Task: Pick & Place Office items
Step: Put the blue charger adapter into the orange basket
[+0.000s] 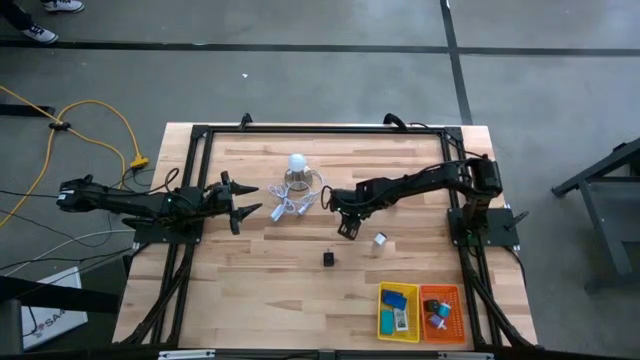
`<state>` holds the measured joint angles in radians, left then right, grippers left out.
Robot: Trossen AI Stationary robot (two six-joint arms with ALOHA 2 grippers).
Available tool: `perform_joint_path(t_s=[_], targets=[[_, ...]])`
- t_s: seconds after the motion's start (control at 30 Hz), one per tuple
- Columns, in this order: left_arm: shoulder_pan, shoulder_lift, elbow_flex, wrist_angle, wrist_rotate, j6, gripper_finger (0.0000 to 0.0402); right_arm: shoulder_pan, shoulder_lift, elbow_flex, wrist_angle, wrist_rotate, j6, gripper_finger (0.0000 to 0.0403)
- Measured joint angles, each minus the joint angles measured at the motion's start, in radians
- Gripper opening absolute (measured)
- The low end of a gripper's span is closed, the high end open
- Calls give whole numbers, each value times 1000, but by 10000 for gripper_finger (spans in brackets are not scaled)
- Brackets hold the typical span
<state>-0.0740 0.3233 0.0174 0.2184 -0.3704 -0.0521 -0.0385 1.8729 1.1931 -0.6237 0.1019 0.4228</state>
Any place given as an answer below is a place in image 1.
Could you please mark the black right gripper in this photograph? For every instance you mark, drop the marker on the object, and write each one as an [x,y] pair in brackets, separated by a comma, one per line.
[350,205]

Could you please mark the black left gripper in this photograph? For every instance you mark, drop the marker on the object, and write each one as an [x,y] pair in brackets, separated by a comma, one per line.
[226,200]

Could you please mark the white USB wall charger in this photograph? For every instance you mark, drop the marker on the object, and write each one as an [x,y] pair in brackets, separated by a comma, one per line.
[380,239]

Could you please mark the blue box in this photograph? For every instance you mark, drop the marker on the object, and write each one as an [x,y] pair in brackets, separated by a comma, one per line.
[395,301]

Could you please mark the yellow plastic basket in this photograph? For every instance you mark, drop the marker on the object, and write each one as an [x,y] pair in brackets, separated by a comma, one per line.
[412,300]

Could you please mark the teal box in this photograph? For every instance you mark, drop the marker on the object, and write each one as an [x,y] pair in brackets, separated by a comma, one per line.
[387,323]

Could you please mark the white digital clock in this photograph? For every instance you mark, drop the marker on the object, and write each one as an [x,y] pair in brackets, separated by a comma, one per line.
[400,320]

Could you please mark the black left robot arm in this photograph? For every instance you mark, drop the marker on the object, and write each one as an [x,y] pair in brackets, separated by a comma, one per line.
[130,202]

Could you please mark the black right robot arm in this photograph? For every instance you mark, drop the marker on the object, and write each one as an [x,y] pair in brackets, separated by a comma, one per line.
[425,182]

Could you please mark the white light bulb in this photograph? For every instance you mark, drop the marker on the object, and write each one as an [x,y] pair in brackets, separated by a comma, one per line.
[297,161]

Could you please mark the orange plastic basket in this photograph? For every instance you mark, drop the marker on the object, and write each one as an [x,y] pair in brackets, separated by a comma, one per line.
[455,330]

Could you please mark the black metal bar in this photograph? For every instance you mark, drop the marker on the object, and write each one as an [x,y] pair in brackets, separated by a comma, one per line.
[25,110]
[60,297]

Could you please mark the white printed sign board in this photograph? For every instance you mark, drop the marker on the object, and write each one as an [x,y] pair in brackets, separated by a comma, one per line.
[55,320]

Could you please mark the black metal stand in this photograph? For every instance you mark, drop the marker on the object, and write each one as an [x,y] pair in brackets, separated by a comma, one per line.
[601,225]

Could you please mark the person's white shoe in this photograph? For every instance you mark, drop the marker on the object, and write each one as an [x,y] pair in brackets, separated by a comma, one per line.
[40,34]
[62,5]

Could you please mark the person's leg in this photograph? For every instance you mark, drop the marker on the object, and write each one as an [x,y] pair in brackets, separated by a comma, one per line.
[15,15]

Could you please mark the black USB wall charger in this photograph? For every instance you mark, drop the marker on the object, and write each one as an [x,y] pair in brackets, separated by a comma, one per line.
[329,259]

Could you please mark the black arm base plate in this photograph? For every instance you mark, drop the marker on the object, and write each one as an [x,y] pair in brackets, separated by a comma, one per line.
[150,235]
[500,225]

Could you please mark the black aluminium table frame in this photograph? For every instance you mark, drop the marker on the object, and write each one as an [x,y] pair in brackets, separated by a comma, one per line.
[325,129]

